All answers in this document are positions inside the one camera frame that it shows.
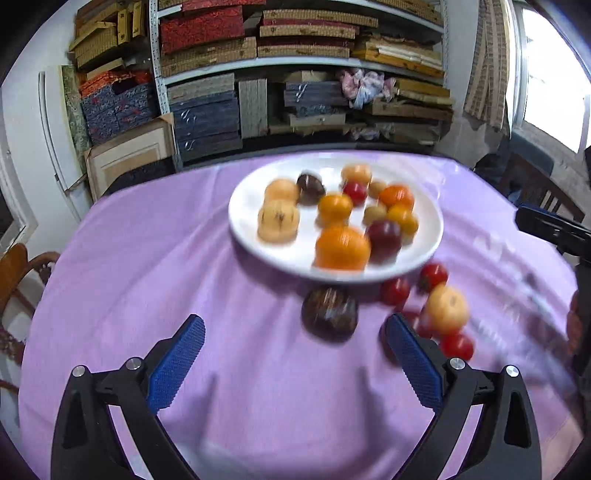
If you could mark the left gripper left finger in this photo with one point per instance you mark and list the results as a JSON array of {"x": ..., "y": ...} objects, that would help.
[{"x": 85, "y": 442}]

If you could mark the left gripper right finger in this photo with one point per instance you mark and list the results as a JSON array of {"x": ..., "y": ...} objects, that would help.
[{"x": 505, "y": 443}]

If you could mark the red tomato with calyx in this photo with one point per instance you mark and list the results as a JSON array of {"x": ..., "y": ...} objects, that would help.
[{"x": 432, "y": 275}]

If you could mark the yellow-orange citrus fruit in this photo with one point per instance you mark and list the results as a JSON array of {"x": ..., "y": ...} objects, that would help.
[{"x": 405, "y": 218}]

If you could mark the large orange mandarin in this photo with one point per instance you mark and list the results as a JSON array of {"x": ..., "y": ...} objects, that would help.
[
  {"x": 342, "y": 248},
  {"x": 397, "y": 194}
]

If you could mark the small red tomato back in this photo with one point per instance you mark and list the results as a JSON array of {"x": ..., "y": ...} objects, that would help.
[{"x": 395, "y": 292}]

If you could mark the small orange kumquat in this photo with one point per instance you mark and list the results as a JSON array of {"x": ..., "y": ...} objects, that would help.
[{"x": 334, "y": 209}]

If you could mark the pale yellow round fruit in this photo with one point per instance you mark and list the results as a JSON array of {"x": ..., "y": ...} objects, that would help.
[{"x": 282, "y": 189}]

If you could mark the large dark water chestnut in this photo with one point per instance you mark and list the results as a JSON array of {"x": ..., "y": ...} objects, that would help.
[{"x": 312, "y": 190}]

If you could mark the orange-yellow persimmon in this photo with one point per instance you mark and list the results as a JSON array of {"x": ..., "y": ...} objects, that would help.
[{"x": 359, "y": 173}]

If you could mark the person's right hand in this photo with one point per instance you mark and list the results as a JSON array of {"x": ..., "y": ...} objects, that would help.
[{"x": 574, "y": 326}]

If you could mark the dark wooden chair right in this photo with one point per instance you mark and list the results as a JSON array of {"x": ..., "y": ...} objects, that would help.
[{"x": 524, "y": 183}]

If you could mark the black bag on chair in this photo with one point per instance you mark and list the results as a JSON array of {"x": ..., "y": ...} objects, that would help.
[{"x": 491, "y": 169}]

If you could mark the bright window right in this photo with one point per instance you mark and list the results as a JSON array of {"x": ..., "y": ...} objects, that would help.
[{"x": 552, "y": 93}]

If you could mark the beige patterned curtain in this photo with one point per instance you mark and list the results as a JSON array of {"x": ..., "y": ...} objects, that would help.
[{"x": 485, "y": 100}]

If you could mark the purple printed tablecloth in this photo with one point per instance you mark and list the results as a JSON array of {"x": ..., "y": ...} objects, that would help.
[{"x": 265, "y": 399}]

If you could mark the white oval plate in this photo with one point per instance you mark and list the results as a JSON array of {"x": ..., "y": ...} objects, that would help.
[{"x": 297, "y": 257}]

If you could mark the framed picture in carton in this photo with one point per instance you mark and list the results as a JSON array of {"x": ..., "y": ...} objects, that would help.
[{"x": 137, "y": 147}]

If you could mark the pink cloth bundle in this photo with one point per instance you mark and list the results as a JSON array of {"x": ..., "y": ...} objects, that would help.
[{"x": 361, "y": 87}]

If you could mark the metal storage shelf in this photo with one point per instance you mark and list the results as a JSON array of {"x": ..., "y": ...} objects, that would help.
[{"x": 243, "y": 77}]

